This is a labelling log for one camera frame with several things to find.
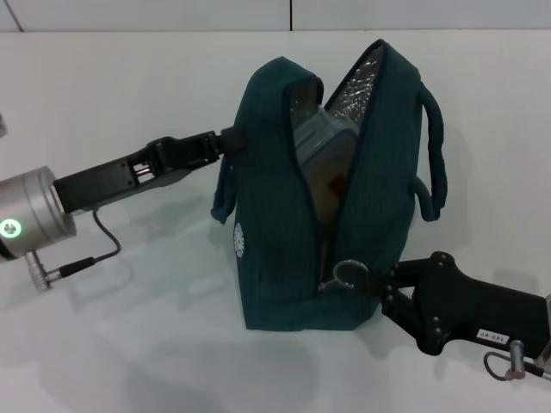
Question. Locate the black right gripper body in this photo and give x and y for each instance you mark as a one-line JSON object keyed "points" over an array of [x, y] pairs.
{"points": [[482, 314]]}

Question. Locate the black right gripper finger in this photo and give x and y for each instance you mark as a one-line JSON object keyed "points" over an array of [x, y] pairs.
{"points": [[400, 310], [400, 273]]}

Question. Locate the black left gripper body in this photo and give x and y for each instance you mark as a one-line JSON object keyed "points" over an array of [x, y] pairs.
{"points": [[120, 176]]}

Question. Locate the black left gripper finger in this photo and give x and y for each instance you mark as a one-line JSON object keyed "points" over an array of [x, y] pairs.
{"points": [[215, 146]]}

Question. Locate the dark teal insulated lunch bag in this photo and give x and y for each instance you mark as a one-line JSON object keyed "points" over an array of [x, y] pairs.
{"points": [[275, 258]]}

